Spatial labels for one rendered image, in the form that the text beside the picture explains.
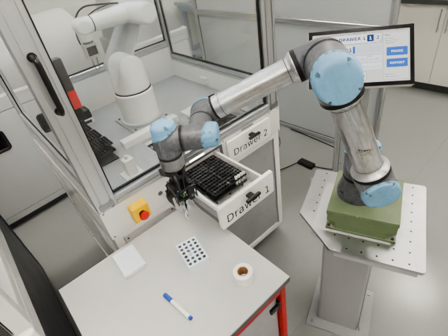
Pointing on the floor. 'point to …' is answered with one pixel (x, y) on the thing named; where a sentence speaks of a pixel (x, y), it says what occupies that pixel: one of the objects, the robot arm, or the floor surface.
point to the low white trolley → (181, 287)
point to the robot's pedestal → (341, 287)
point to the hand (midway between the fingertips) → (184, 208)
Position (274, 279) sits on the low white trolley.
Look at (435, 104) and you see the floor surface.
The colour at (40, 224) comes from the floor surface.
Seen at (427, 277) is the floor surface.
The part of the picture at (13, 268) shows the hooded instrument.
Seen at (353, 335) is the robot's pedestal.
